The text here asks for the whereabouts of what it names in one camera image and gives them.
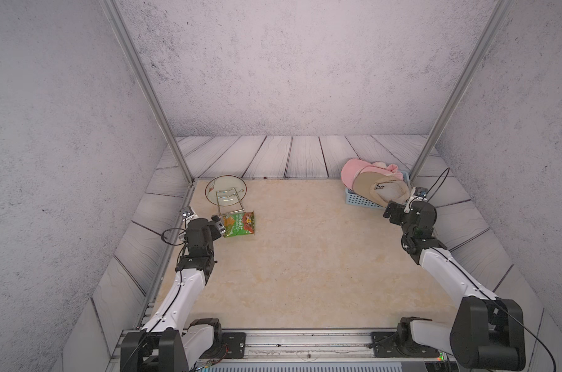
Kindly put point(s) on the pink baseball cap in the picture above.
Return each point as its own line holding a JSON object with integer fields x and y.
{"x": 353, "y": 168}
{"x": 390, "y": 170}

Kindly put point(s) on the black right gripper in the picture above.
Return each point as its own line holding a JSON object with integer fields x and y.
{"x": 400, "y": 211}

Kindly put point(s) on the green snack bag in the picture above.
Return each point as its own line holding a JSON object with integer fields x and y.
{"x": 239, "y": 224}

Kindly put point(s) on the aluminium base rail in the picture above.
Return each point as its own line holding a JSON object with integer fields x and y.
{"x": 321, "y": 350}

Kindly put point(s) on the pale green ceramic plate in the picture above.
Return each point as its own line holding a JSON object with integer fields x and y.
{"x": 223, "y": 182}

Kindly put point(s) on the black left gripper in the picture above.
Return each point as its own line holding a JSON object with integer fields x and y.
{"x": 216, "y": 232}

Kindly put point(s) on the light blue plastic basket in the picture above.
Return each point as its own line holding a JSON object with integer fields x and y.
{"x": 353, "y": 198}

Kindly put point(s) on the metal wire plate rack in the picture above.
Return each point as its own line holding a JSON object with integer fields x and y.
{"x": 229, "y": 201}

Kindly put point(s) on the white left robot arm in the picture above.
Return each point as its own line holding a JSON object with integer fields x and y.
{"x": 163, "y": 343}

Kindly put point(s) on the right aluminium frame post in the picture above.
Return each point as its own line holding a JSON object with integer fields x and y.
{"x": 486, "y": 38}

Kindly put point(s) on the beige baseball cap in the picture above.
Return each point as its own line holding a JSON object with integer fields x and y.
{"x": 381, "y": 189}

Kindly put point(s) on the aluminium frame post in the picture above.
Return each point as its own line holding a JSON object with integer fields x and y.
{"x": 127, "y": 45}
{"x": 486, "y": 38}

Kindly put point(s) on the left aluminium frame post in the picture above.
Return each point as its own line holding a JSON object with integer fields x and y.
{"x": 127, "y": 45}

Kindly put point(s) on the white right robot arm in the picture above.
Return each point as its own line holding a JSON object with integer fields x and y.
{"x": 488, "y": 331}

